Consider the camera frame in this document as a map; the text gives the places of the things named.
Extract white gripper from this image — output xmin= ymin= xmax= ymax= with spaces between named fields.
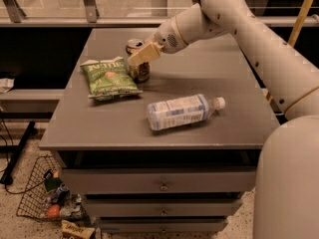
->
xmin=128 ymin=16 xmax=188 ymax=66

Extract orange soda can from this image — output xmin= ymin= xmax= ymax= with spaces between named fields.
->
xmin=126 ymin=39 xmax=150 ymax=83

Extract green jalapeno chip bag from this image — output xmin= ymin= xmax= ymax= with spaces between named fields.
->
xmin=80 ymin=57 xmax=142 ymax=101

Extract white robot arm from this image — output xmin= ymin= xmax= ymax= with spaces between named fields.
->
xmin=129 ymin=0 xmax=319 ymax=239

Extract blue can in basket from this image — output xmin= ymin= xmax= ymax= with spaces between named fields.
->
xmin=50 ymin=183 xmax=69 ymax=204

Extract yellow snack bag on floor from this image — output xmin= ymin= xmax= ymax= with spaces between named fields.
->
xmin=61 ymin=220 xmax=95 ymax=239

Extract clear plastic water bottle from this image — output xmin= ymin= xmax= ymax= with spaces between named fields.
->
xmin=147 ymin=94 xmax=226 ymax=131

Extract grey drawer cabinet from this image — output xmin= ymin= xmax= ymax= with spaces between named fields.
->
xmin=41 ymin=35 xmax=278 ymax=233

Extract top grey drawer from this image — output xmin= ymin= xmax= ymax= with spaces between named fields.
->
xmin=60 ymin=168 xmax=255 ymax=194

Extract grey drawer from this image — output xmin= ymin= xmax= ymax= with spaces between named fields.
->
xmin=99 ymin=219 xmax=227 ymax=233
xmin=60 ymin=168 xmax=255 ymax=194
xmin=84 ymin=198 xmax=242 ymax=218

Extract metal window railing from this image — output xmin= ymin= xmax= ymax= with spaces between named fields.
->
xmin=0 ymin=0 xmax=319 ymax=28

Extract white crumpled paper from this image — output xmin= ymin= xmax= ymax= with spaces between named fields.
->
xmin=0 ymin=78 xmax=14 ymax=94

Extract middle grey drawer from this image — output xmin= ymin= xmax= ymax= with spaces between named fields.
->
xmin=84 ymin=198 xmax=242 ymax=218

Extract black table leg stand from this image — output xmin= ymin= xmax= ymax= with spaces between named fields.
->
xmin=0 ymin=112 xmax=53 ymax=185

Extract bottom grey drawer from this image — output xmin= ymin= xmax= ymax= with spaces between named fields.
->
xmin=99 ymin=219 xmax=227 ymax=233

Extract orange fruit in basket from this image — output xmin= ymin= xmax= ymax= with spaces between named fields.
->
xmin=47 ymin=204 xmax=60 ymax=218

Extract black cable on floor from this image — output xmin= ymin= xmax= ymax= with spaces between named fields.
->
xmin=0 ymin=117 xmax=54 ymax=195

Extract black wire basket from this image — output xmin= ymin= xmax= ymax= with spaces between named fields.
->
xmin=16 ymin=156 xmax=86 ymax=221

